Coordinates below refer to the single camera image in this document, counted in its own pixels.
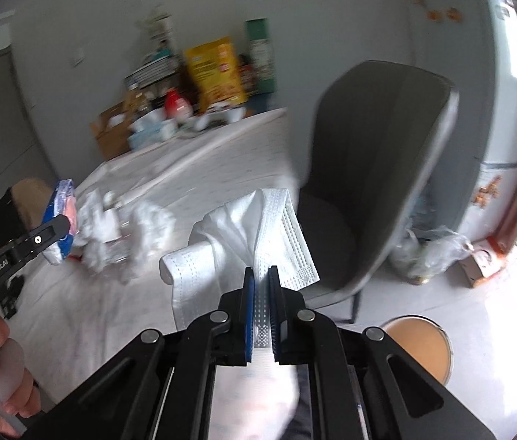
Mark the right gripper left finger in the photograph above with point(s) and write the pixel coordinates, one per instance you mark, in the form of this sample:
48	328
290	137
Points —
234	344

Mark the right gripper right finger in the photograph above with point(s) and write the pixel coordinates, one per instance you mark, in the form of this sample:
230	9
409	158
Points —
283	306

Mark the white face mask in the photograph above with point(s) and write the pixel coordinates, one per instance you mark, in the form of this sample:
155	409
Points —
258	230

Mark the blue white snack wrapper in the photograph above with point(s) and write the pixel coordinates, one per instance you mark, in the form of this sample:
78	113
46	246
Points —
59	223

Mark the white patterned tablecloth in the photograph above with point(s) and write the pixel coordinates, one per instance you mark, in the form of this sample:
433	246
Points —
74	316

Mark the crumpled white paper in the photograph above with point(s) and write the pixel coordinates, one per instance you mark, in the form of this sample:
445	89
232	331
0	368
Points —
111	233

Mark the clear plastic bag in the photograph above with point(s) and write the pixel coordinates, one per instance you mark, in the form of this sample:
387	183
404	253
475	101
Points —
421	255

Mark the small orange white box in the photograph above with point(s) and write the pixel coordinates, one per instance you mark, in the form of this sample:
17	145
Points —
485	262

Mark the open cardboard box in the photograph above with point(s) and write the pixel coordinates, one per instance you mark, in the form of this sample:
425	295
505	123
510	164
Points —
112	140

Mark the white game controller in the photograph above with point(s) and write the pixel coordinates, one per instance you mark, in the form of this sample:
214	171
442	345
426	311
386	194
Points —
224	116

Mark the blue tissue pack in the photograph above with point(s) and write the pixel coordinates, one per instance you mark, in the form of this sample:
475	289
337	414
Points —
153	127

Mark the red white bottle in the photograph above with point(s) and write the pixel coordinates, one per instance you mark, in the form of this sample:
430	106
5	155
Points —
177	107

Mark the green tall box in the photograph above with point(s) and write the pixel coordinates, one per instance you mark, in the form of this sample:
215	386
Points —
261	55

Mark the yellow snack bag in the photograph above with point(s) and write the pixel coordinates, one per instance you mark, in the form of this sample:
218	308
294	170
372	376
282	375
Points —
214	68

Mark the white refrigerator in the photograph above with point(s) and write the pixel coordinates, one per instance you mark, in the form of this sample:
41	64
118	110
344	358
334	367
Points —
473	43

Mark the white wall switch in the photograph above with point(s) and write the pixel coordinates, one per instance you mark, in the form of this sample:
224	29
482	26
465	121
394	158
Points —
77	58

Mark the wire mesh basket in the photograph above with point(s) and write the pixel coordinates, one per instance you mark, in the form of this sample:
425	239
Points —
152	72

